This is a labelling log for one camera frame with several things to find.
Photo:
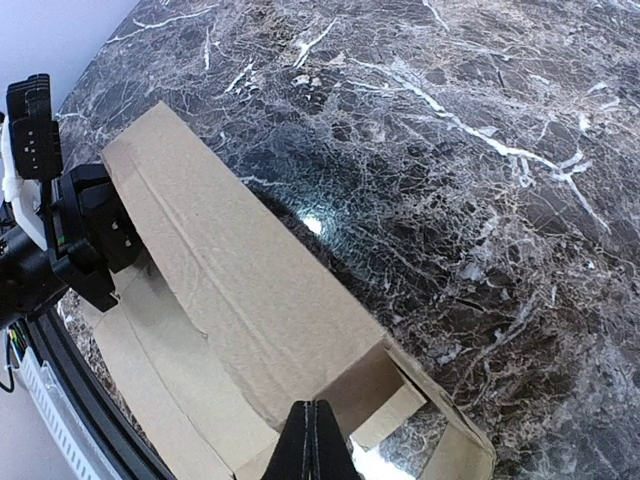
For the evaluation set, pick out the white slotted cable duct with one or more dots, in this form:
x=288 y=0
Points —
x=72 y=438

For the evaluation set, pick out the brown cardboard paper box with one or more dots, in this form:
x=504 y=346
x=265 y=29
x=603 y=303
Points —
x=226 y=320

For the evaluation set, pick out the black front rail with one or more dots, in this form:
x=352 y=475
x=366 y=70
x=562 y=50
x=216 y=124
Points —
x=107 y=426

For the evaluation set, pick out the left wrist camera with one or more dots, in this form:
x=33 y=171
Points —
x=30 y=153

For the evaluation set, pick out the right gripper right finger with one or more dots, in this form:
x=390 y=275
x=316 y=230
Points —
x=330 y=456

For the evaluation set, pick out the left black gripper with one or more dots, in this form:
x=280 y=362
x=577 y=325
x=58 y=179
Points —
x=89 y=232

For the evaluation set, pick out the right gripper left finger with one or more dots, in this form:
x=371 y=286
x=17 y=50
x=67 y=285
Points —
x=289 y=460

